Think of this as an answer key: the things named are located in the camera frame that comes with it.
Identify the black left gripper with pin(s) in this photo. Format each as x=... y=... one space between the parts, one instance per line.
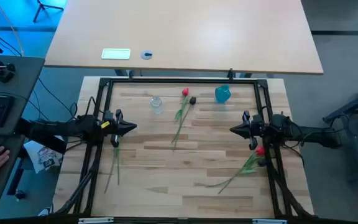
x=117 y=127

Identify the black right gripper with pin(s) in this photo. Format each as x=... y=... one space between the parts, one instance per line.
x=256 y=129

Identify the red tulip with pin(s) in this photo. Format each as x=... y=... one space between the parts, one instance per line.
x=118 y=168
x=185 y=91
x=259 y=151

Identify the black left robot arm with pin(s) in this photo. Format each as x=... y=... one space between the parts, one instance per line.
x=57 y=127

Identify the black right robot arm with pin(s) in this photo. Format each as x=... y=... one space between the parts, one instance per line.
x=315 y=137

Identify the clear glass vase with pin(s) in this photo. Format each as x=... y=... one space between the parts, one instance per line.
x=156 y=104

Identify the teal glass vase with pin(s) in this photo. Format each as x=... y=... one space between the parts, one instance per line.
x=222 y=95

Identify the yellow tag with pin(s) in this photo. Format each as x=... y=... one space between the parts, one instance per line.
x=105 y=124

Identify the white rectangular desk plate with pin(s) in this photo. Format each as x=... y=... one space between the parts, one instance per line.
x=116 y=54

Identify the white printed paper bag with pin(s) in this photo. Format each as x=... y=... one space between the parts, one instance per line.
x=43 y=157

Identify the large light wooden desk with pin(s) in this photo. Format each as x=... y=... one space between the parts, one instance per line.
x=197 y=31

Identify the black desk base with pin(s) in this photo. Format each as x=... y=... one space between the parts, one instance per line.
x=353 y=105

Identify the dark grey desk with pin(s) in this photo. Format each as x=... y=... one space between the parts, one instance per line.
x=17 y=81

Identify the black caster wheel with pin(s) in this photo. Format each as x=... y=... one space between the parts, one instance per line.
x=20 y=194

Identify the black tripod stand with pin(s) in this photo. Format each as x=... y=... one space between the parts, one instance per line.
x=40 y=4

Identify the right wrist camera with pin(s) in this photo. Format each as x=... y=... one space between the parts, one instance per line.
x=257 y=119

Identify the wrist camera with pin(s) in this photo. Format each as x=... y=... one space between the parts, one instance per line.
x=257 y=119
x=109 y=116

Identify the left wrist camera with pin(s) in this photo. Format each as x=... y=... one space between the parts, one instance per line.
x=109 y=116

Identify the black frame clamp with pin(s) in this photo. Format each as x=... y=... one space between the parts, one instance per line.
x=231 y=73
x=131 y=74

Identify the black metal table frame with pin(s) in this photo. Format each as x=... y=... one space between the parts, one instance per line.
x=182 y=80

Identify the white metal bracket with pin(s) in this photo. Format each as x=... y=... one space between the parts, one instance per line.
x=269 y=221
x=95 y=220

